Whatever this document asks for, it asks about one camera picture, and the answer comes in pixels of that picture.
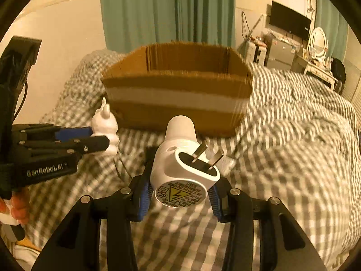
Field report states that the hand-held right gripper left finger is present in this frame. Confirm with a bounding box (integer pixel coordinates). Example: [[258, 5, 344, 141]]
[[31, 146, 155, 271]]

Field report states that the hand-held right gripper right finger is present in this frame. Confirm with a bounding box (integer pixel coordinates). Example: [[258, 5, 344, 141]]
[[207, 176, 328, 271]]

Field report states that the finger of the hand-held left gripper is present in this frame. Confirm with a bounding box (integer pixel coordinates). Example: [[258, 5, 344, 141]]
[[56, 135, 110, 156], [52, 126, 94, 142]]

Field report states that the white rabbit figurine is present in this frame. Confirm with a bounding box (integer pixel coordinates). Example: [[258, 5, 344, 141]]
[[91, 97, 119, 157]]

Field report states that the white plug-in device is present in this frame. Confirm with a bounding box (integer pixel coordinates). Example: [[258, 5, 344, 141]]
[[149, 115, 221, 209]]

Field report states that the brown cardboard box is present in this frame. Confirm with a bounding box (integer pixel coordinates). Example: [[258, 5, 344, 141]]
[[101, 42, 253, 138]]

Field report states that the person's left hand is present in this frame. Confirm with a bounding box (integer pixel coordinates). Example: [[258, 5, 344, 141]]
[[0, 188, 31, 227]]

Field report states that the grey checkered blanket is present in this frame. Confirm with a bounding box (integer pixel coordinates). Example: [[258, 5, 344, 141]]
[[14, 49, 361, 271]]

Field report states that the wide green curtain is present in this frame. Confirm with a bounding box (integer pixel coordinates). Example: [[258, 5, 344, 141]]
[[98, 0, 236, 54]]

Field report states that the white storage box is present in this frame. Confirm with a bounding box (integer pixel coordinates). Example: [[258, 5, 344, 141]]
[[246, 38, 267, 66]]

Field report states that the silver cabinet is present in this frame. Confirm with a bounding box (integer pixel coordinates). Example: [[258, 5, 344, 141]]
[[266, 33, 297, 71]]

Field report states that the white dressing table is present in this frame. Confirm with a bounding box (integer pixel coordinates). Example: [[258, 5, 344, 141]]
[[292, 51, 339, 91]]

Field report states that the black bag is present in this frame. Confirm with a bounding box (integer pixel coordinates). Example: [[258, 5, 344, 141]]
[[331, 58, 347, 95]]

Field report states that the white oval vanity mirror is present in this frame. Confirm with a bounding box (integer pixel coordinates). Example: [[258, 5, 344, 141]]
[[308, 27, 329, 56]]

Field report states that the black flat television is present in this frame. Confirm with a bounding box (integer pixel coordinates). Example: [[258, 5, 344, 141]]
[[269, 1, 312, 42]]

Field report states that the narrow green curtain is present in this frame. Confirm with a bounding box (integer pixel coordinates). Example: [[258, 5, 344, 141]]
[[314, 0, 349, 62]]

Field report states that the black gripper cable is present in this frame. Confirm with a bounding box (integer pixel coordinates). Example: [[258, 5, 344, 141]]
[[13, 79, 29, 120]]

